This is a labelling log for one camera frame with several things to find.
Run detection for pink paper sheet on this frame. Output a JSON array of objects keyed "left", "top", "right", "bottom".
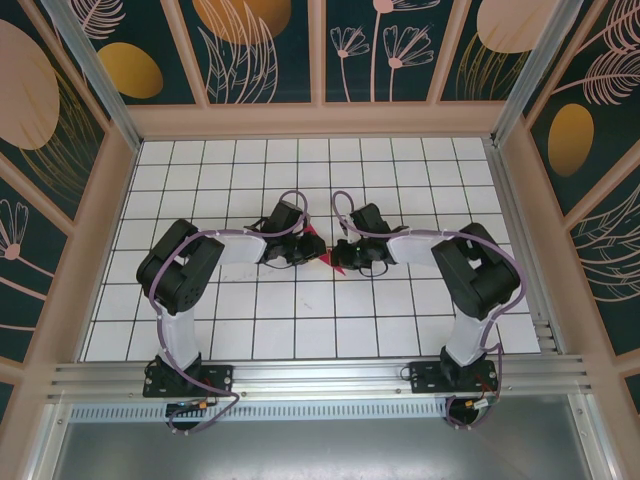
[{"left": 304, "top": 224, "right": 347, "bottom": 278}]

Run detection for grey metal sheet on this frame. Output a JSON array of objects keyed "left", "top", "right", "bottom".
[{"left": 29, "top": 418, "right": 616, "bottom": 480}]

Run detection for dark side panel pink leaves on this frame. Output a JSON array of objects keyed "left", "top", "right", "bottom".
[{"left": 567, "top": 183, "right": 640, "bottom": 362}]

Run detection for dark side panel pink flower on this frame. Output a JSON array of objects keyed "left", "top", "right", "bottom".
[{"left": 0, "top": 149, "right": 71, "bottom": 366}]

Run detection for dark side panel orange oval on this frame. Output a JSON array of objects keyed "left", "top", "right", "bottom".
[{"left": 522, "top": 0, "right": 640, "bottom": 217}]

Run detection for dark side panel pale circle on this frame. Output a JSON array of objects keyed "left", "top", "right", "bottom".
[{"left": 0, "top": 0, "right": 112, "bottom": 227}]

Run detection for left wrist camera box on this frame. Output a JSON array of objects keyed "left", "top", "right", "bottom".
[{"left": 269, "top": 197, "right": 306, "bottom": 234}]

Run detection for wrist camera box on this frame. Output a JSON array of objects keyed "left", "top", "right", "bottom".
[
  {"left": 269, "top": 197, "right": 306, "bottom": 234},
  {"left": 348, "top": 202, "right": 391, "bottom": 235}
]

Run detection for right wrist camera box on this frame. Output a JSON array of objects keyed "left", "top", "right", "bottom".
[{"left": 348, "top": 202, "right": 391, "bottom": 235}]

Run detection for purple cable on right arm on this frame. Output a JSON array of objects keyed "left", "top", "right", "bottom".
[{"left": 330, "top": 190, "right": 529, "bottom": 432}]

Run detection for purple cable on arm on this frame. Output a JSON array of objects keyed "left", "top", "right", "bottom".
[
  {"left": 148, "top": 189, "right": 307, "bottom": 437},
  {"left": 330, "top": 190, "right": 529, "bottom": 432}
]

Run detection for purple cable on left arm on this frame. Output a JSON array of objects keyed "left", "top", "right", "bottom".
[{"left": 148, "top": 189, "right": 307, "bottom": 437}]

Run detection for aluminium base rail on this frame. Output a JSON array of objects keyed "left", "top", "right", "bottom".
[{"left": 47, "top": 353, "right": 599, "bottom": 401}]

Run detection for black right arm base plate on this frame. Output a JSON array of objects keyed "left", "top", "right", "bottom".
[{"left": 408, "top": 358, "right": 500, "bottom": 396}]

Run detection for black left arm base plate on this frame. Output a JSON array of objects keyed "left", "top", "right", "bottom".
[{"left": 143, "top": 360, "right": 235, "bottom": 399}]

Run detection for aluminium side rail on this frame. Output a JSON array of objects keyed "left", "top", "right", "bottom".
[{"left": 483, "top": 137, "right": 560, "bottom": 355}]

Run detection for perforated metal cable tray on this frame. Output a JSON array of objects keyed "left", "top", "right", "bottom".
[{"left": 67, "top": 402, "right": 454, "bottom": 422}]

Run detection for small orange cable connector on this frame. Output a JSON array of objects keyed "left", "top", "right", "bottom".
[
  {"left": 462, "top": 397, "right": 503, "bottom": 412},
  {"left": 166, "top": 398, "right": 212, "bottom": 415}
]

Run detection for dark wall panel pink flowers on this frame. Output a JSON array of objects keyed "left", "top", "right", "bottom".
[{"left": 324, "top": 0, "right": 455, "bottom": 105}]

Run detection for dark wall panel orange circle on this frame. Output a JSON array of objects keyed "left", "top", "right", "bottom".
[{"left": 178, "top": 0, "right": 314, "bottom": 106}]

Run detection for dark wall panel pale circle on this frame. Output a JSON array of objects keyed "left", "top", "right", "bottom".
[{"left": 438, "top": 0, "right": 554, "bottom": 104}]

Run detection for dark wall panel orange oval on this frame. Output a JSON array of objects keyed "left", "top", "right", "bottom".
[{"left": 63, "top": 0, "right": 199, "bottom": 107}]

